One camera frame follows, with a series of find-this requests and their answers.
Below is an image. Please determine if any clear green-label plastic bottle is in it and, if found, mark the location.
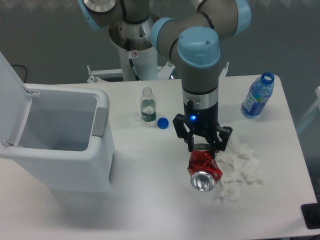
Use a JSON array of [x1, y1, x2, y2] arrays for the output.
[[140, 87, 156, 122]]

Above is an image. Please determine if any black device at table edge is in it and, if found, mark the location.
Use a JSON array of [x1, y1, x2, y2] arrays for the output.
[[301, 203, 320, 230]]

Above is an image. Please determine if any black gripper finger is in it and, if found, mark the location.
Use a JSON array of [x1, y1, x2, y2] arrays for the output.
[[172, 113, 194, 152], [205, 125, 233, 158]]

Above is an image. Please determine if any black cable on floor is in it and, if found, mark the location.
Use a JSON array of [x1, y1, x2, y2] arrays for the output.
[[11, 64, 28, 81]]

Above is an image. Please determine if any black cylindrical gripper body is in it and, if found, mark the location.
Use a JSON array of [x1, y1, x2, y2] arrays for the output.
[[183, 100, 219, 137]]

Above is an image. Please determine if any blue plastic bottle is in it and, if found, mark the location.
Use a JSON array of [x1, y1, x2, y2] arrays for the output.
[[241, 71, 275, 119]]

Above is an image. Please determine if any crushed red soda can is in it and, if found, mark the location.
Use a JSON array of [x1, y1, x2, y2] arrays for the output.
[[187, 143, 223, 192]]

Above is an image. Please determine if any crumpled white tissue pile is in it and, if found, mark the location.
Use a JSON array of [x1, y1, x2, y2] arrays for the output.
[[215, 133, 264, 204]]

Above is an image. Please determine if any white furniture at right edge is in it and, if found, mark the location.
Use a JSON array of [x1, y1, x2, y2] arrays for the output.
[[295, 86, 320, 135]]

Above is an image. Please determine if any blue bottle cap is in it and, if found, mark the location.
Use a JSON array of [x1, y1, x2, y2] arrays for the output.
[[157, 117, 169, 130]]

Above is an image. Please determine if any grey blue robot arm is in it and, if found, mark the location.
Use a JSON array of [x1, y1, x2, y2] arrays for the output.
[[78, 0, 252, 152]]

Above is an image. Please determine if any white open trash can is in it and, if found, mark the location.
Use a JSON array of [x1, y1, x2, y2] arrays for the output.
[[0, 56, 115, 193]]

